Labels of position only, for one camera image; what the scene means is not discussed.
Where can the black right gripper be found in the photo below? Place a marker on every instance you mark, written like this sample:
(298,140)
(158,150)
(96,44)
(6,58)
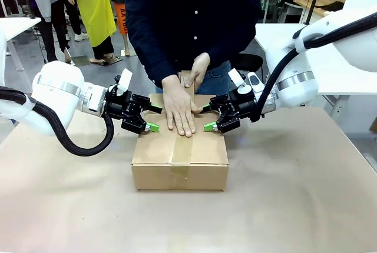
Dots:
(244,106)

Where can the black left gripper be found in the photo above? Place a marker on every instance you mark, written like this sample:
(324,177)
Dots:
(117,106)

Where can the brown cardboard shipping box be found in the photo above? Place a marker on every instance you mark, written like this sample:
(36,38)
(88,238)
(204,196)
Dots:
(153,150)

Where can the person right forearm navy sleeve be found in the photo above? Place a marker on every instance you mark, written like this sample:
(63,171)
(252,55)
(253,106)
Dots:
(159,69)

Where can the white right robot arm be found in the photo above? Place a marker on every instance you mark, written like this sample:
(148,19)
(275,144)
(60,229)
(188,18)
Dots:
(294,67)

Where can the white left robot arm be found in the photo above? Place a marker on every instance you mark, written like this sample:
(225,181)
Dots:
(56,82)

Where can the person left forearm navy sleeve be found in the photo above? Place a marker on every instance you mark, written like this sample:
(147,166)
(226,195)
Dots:
(232,50)

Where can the person right hand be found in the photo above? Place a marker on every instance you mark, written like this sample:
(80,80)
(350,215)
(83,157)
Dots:
(178,109)

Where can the person left hand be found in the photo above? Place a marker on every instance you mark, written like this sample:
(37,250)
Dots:
(201,69)

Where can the white oval sensor housing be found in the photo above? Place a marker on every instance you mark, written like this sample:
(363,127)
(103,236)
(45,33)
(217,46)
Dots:
(254,81)

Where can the clear packing tape strip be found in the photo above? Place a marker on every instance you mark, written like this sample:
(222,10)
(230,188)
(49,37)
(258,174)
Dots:
(181,156)

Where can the black chair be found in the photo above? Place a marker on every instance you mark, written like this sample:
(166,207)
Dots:
(250,61)

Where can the person in navy shirt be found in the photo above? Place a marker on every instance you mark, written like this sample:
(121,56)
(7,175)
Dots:
(188,14)

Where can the large white work table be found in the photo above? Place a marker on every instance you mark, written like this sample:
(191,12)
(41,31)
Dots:
(335,79)

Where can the figure in yellow apron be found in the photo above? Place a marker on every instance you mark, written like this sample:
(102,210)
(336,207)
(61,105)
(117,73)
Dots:
(95,6)

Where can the bystander with white sneakers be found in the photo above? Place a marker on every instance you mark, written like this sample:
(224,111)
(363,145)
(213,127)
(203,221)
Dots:
(75,14)

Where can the wooden table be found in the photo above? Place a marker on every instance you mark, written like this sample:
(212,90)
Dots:
(324,11)

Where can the white side table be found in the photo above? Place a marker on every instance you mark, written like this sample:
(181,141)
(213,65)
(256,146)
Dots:
(17,26)

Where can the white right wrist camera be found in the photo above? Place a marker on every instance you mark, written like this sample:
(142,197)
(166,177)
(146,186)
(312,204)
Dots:
(235,77)

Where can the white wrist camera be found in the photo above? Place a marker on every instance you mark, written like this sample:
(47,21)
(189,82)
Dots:
(235,77)
(125,78)

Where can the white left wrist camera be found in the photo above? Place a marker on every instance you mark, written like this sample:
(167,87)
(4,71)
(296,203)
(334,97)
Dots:
(125,78)

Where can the black floor base plate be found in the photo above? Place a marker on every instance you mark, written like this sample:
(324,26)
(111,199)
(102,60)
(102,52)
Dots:
(80,60)

